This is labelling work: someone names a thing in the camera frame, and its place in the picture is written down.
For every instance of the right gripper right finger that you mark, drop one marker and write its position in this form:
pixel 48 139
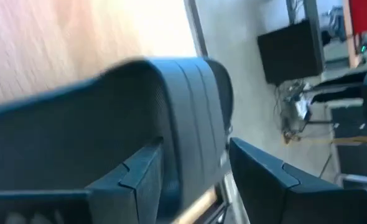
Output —
pixel 264 193

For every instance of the red panel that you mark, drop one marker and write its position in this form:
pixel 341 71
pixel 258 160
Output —
pixel 365 15

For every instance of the black box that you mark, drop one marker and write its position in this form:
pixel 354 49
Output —
pixel 289 53

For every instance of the black table edge rail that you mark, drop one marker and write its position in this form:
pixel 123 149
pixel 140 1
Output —
pixel 196 25

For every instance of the grey metal post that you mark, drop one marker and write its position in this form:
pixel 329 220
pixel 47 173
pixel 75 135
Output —
pixel 311 12

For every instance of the wooden shelf black metal frame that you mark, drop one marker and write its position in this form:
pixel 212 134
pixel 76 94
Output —
pixel 199 205

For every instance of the black floor mat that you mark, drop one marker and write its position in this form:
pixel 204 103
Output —
pixel 351 124
pixel 357 161

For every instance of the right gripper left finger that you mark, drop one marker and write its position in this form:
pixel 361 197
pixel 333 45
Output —
pixel 140 186

